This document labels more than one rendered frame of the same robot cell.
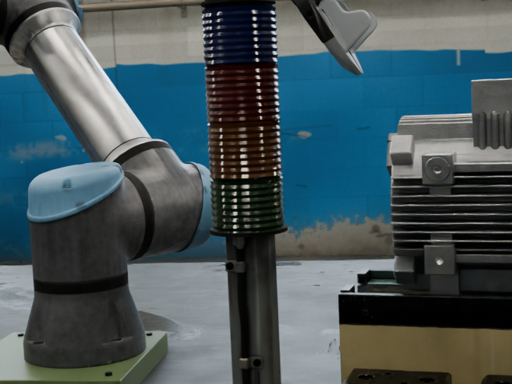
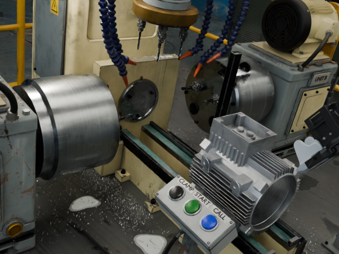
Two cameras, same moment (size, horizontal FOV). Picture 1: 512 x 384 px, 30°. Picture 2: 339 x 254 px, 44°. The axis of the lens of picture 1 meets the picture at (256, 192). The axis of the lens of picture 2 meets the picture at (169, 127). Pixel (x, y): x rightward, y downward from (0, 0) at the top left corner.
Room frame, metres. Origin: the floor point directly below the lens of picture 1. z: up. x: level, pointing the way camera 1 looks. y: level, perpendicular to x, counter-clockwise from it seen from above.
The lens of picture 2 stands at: (1.87, -0.01, 1.59)
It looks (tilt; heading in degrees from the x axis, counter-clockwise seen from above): 28 degrees down; 209
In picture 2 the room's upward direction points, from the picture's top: 11 degrees clockwise
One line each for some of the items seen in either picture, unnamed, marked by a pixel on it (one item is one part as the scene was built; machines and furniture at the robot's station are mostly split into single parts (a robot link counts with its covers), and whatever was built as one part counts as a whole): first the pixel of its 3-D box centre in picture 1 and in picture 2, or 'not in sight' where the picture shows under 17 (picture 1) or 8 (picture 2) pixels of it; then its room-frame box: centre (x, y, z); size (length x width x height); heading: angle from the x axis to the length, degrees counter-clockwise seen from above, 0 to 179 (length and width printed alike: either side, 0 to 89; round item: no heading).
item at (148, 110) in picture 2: not in sight; (139, 101); (0.87, -0.69, 1.02); 0.15 x 0.02 x 0.15; 162
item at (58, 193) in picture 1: (81, 219); not in sight; (1.18, 0.22, 1.00); 0.13 x 0.12 x 0.14; 136
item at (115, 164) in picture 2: not in sight; (107, 153); (0.98, -0.70, 0.86); 0.07 x 0.06 x 0.12; 162
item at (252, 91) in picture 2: not in sight; (234, 92); (0.58, -0.50, 1.04); 0.41 x 0.25 x 0.25; 162
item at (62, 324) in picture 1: (83, 312); not in sight; (1.17, 0.22, 0.88); 0.15 x 0.15 x 0.10
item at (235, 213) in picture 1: (247, 203); not in sight; (0.77, 0.01, 1.05); 0.06 x 0.06 x 0.04
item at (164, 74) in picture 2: not in sight; (126, 104); (0.85, -0.75, 0.97); 0.30 x 0.11 x 0.34; 162
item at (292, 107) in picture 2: not in sight; (277, 96); (0.33, -0.42, 0.99); 0.35 x 0.31 x 0.37; 162
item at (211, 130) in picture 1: (244, 148); not in sight; (0.77, 0.01, 1.10); 0.06 x 0.06 x 0.04
